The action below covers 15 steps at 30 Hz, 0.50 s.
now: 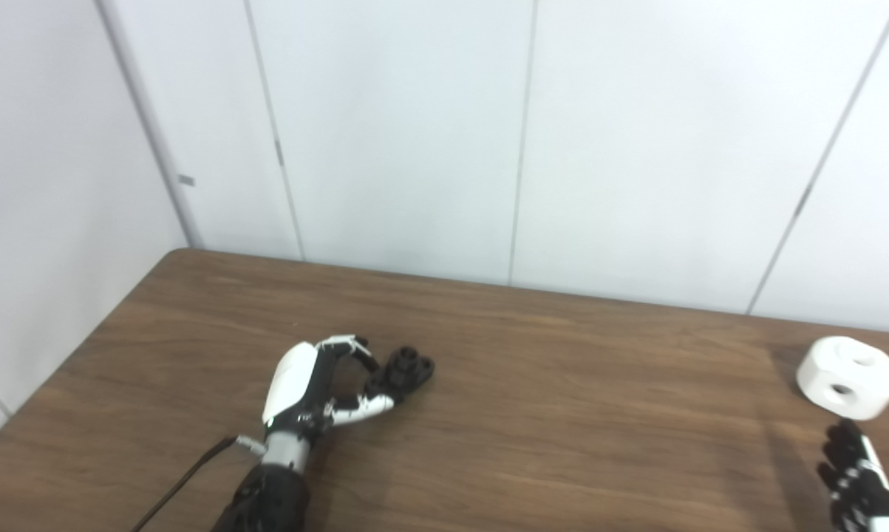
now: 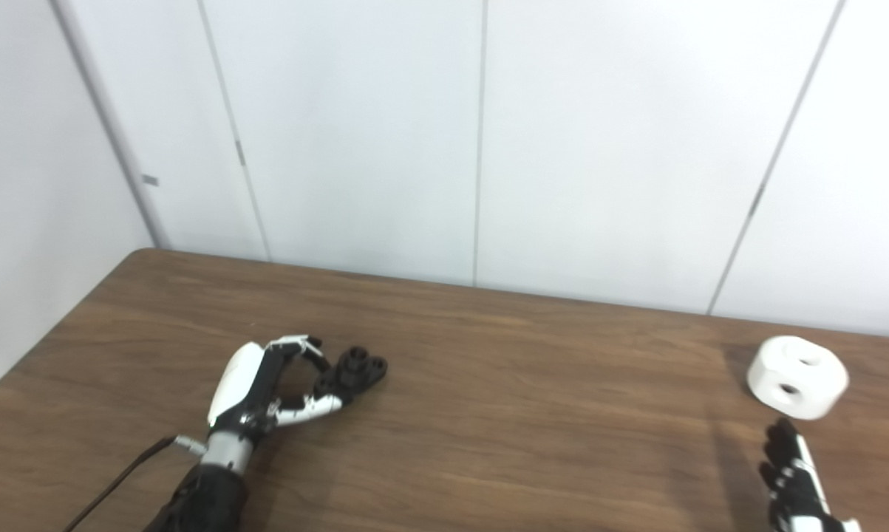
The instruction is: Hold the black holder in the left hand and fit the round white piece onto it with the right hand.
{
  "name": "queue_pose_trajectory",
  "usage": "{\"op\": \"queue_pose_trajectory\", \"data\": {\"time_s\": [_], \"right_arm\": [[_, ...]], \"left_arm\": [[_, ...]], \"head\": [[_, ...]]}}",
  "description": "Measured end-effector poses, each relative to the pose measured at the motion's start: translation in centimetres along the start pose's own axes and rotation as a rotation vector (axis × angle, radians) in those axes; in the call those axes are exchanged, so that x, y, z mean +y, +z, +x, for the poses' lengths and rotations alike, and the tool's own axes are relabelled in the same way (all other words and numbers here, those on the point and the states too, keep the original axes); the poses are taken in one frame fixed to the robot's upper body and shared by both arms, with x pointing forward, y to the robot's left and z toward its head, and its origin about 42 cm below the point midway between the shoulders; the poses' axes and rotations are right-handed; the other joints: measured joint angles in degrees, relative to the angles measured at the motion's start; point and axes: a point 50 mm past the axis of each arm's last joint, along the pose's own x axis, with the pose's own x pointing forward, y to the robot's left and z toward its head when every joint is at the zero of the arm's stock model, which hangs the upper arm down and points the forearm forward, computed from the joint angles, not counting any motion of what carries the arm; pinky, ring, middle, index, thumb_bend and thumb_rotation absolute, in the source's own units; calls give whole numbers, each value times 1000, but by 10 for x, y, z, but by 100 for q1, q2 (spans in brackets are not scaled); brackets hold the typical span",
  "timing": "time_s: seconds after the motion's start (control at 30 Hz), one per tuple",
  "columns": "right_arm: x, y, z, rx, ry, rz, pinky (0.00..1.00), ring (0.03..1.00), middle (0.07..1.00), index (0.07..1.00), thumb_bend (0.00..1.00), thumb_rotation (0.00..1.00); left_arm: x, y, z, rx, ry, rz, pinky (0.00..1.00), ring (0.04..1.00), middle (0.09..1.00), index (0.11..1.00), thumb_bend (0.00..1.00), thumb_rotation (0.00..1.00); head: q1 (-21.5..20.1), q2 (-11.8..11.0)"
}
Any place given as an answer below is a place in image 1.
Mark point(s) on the round white piece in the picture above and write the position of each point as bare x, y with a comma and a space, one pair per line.
828, 366

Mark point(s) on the white and black right hand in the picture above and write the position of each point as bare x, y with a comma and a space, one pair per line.
858, 488

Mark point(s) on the white and black left hand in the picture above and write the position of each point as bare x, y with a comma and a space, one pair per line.
293, 380

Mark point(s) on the black flanged holder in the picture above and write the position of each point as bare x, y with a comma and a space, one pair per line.
407, 369

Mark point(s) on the grey wall corner trim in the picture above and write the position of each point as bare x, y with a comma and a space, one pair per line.
152, 125

